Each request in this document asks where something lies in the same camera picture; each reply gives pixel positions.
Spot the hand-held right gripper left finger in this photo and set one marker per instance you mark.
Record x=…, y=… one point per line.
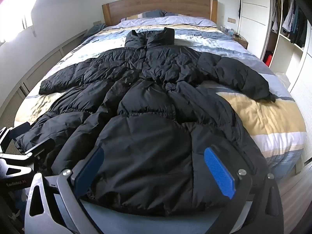
x=89, y=173

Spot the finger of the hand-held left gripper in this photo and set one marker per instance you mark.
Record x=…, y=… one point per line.
x=5, y=139
x=39, y=150

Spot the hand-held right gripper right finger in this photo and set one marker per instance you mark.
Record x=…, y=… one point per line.
x=219, y=173

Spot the black puffer jacket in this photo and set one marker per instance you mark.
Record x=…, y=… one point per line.
x=146, y=126

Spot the hanging clothes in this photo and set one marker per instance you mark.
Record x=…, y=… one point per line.
x=291, y=19

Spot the striped duvet bed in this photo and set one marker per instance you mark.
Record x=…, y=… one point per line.
x=268, y=117

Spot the red bag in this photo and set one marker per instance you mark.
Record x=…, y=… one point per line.
x=268, y=59

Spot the window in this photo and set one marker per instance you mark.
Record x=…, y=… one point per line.
x=17, y=7

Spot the crumpled blue cloth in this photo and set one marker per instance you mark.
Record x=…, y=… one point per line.
x=96, y=30

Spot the wooden nightstand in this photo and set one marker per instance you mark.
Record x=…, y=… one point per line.
x=240, y=41

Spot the white wardrobe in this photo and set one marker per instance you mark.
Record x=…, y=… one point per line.
x=287, y=53

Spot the blue striped pillow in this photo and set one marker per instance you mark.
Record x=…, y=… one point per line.
x=148, y=14

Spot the wooden headboard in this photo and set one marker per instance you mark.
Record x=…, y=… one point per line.
x=158, y=6

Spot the beige wall panel cabinet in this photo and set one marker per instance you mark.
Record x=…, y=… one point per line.
x=36, y=70

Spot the wall socket plate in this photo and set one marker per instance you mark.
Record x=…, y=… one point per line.
x=97, y=22

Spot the wall switch plate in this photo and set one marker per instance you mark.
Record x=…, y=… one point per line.
x=231, y=20

